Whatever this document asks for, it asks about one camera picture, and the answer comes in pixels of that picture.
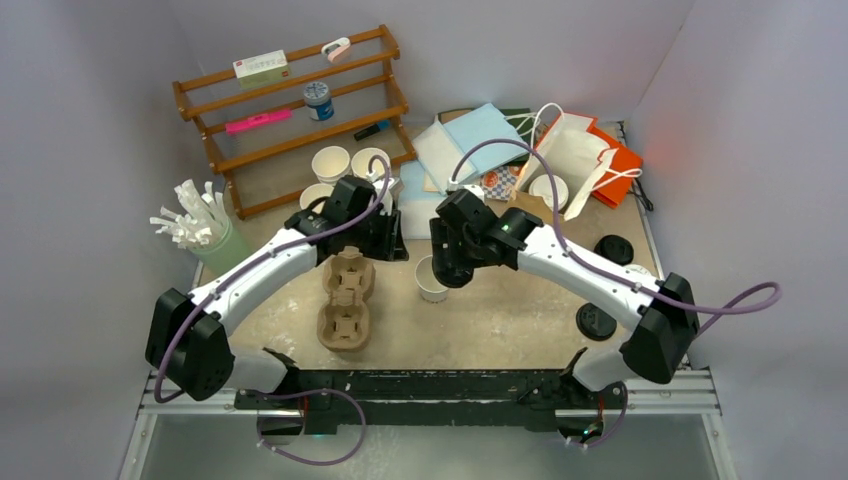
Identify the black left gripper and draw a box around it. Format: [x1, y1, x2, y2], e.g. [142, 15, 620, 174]
[346, 206, 408, 261]

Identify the white printed coffee cup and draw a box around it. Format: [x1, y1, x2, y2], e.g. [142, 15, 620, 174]
[414, 255, 449, 303]

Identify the white paper cup stack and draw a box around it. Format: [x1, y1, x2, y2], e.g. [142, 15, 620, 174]
[311, 146, 351, 185]

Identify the brown pulp cup carrier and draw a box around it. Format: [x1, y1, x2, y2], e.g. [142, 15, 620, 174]
[317, 246, 376, 353]

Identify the kraft brown paper bag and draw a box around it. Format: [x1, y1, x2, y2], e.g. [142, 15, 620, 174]
[510, 102, 642, 222]

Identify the orange paper bag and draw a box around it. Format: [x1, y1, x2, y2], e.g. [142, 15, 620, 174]
[551, 112, 643, 210]

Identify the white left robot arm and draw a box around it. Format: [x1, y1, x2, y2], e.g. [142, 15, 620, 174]
[145, 175, 409, 409]

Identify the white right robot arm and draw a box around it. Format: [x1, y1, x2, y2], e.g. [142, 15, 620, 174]
[429, 189, 699, 407]

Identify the white coffee cup lid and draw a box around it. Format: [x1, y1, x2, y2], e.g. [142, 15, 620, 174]
[625, 263, 654, 277]

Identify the checkered blue white bag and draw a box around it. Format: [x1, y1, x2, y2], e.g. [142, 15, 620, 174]
[479, 165, 522, 202]

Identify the light blue paper bag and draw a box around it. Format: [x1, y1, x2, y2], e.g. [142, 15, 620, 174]
[398, 103, 532, 240]

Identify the black blue marker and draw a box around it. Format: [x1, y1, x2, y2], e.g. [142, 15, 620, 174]
[353, 119, 391, 142]

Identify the blue white jar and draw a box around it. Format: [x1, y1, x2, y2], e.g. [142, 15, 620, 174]
[303, 81, 334, 121]

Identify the pink highlighter marker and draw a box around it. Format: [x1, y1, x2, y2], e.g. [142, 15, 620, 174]
[225, 109, 292, 135]

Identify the wooden shelf rack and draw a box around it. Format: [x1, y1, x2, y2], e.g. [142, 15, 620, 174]
[172, 25, 411, 220]

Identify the green cup with straws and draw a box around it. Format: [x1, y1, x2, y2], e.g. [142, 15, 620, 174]
[149, 180, 253, 275]

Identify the pink white small device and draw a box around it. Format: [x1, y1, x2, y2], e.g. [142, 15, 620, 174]
[321, 37, 352, 64]

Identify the white green box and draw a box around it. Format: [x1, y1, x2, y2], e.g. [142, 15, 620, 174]
[232, 50, 291, 90]

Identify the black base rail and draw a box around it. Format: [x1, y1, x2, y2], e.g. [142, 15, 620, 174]
[235, 369, 625, 437]

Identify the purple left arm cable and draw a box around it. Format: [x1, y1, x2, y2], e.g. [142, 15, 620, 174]
[153, 155, 393, 466]

